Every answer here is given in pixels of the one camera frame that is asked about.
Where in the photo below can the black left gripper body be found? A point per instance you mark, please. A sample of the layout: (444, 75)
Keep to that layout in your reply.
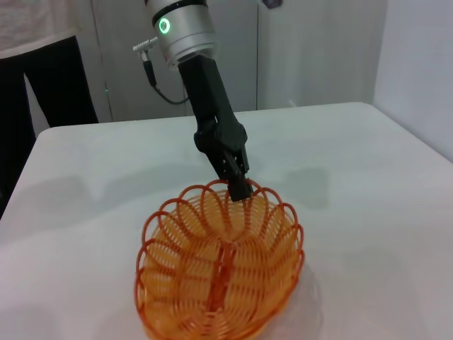
(212, 106)

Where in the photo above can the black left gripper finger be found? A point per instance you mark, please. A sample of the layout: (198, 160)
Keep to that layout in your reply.
(238, 187)
(243, 159)

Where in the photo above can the orange woven plastic basket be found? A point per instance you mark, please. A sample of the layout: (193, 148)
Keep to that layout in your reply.
(247, 272)

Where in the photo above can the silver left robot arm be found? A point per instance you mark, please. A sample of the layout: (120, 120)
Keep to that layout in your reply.
(187, 32)

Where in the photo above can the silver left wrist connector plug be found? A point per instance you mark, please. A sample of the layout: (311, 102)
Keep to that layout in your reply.
(143, 45)

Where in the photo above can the small purple object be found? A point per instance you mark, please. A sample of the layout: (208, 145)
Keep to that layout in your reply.
(273, 3)

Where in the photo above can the person in black trousers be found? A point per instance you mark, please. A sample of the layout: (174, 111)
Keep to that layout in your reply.
(21, 88)

